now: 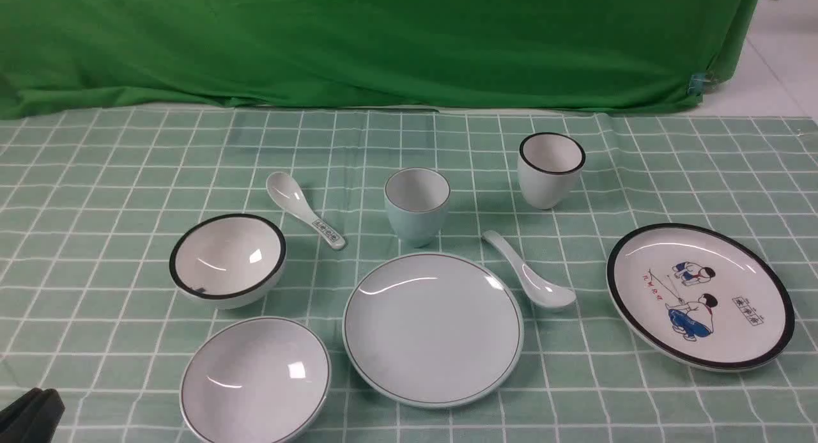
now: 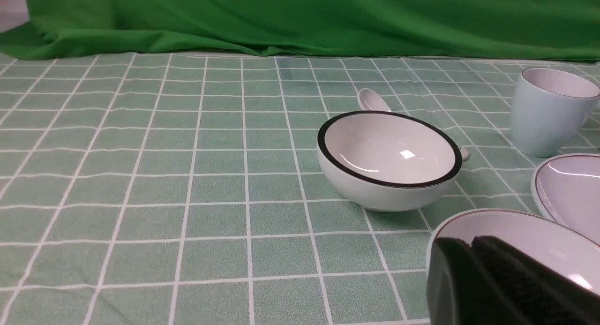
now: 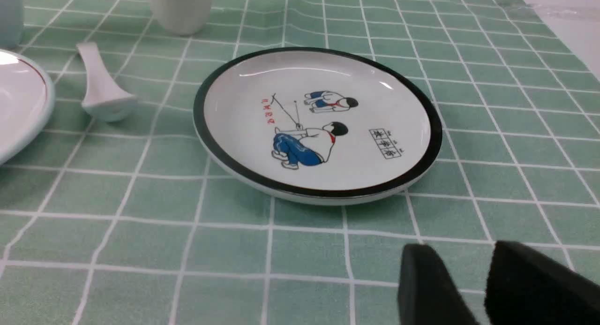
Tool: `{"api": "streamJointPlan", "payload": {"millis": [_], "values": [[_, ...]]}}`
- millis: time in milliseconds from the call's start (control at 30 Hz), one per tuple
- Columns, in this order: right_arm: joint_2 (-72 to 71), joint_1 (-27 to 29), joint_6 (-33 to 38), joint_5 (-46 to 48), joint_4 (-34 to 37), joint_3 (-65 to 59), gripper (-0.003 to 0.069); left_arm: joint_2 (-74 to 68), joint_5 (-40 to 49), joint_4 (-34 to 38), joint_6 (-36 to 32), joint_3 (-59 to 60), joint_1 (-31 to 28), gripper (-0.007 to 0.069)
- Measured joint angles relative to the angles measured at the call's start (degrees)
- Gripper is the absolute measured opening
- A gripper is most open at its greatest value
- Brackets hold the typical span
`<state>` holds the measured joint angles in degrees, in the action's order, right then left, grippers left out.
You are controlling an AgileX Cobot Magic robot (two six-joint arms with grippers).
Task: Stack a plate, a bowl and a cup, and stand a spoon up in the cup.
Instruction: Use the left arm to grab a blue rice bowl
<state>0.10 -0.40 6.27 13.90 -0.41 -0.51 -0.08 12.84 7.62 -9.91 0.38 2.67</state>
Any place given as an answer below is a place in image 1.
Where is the white spoon with characters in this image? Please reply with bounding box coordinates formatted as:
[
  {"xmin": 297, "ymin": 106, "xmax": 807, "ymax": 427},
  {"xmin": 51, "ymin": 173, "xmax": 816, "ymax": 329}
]
[{"xmin": 266, "ymin": 171, "xmax": 346, "ymax": 250}]

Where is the pale blue ceramic spoon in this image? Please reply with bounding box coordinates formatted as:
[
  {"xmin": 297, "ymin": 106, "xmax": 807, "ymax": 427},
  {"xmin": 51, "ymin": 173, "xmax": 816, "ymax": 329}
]
[{"xmin": 482, "ymin": 230, "xmax": 576, "ymax": 310}]

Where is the pale blue plate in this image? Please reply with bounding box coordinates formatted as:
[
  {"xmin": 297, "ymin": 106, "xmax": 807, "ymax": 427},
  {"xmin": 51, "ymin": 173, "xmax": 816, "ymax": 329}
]
[{"xmin": 342, "ymin": 252, "xmax": 524, "ymax": 409}]

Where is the pale blue cup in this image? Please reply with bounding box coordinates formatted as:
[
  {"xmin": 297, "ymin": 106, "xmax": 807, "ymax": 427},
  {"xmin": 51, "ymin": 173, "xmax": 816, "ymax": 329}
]
[{"xmin": 385, "ymin": 168, "xmax": 452, "ymax": 248}]

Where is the green checkered tablecloth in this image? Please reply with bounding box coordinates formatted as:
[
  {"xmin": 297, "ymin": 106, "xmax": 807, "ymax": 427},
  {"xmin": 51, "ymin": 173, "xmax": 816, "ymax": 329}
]
[{"xmin": 1, "ymin": 107, "xmax": 817, "ymax": 442}]

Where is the green backdrop cloth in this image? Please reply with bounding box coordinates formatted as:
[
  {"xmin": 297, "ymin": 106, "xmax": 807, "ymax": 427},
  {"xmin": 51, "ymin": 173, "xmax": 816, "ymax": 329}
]
[{"xmin": 1, "ymin": 0, "xmax": 758, "ymax": 119}]

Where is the white cup black rim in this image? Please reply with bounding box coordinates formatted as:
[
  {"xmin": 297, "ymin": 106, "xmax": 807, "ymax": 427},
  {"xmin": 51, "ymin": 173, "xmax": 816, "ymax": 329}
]
[{"xmin": 516, "ymin": 132, "xmax": 587, "ymax": 210}]

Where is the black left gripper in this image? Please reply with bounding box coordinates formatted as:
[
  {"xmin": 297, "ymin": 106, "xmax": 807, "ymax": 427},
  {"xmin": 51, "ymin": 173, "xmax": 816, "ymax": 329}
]
[{"xmin": 1, "ymin": 388, "xmax": 65, "ymax": 442}]

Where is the white cartoon plate black rim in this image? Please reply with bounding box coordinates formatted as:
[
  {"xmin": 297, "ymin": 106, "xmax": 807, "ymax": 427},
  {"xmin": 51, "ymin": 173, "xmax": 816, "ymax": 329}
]
[{"xmin": 606, "ymin": 222, "xmax": 796, "ymax": 372}]

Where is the pale blue shallow bowl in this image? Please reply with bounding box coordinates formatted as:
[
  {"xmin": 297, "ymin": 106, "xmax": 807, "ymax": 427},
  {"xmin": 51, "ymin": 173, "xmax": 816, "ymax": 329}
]
[{"xmin": 179, "ymin": 316, "xmax": 332, "ymax": 442}]

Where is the white bowl black rim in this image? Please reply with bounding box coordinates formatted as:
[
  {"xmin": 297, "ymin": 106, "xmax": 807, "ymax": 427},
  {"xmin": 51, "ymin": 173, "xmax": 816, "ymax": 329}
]
[{"xmin": 167, "ymin": 213, "xmax": 290, "ymax": 310}]

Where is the blue clip on backdrop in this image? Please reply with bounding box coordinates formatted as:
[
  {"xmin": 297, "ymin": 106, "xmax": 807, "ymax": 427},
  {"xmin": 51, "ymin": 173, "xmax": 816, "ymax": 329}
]
[{"xmin": 686, "ymin": 73, "xmax": 709, "ymax": 97}]

